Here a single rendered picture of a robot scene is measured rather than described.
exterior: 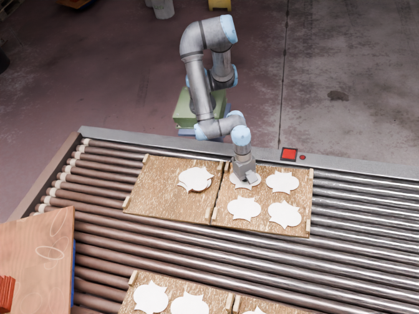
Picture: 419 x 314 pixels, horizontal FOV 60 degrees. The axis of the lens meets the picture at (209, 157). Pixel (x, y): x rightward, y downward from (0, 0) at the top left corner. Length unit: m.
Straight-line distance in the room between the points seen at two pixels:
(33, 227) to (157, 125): 1.98
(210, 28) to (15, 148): 2.78
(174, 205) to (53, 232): 0.52
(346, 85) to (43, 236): 2.95
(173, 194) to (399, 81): 2.71
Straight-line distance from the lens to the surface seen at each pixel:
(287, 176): 1.70
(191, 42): 1.53
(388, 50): 4.27
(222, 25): 1.54
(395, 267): 1.58
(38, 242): 1.69
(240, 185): 1.67
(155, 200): 1.71
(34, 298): 1.57
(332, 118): 3.38
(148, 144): 1.99
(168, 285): 1.50
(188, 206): 1.65
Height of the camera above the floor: 2.29
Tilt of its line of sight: 48 degrees down
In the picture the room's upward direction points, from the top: 11 degrees counter-clockwise
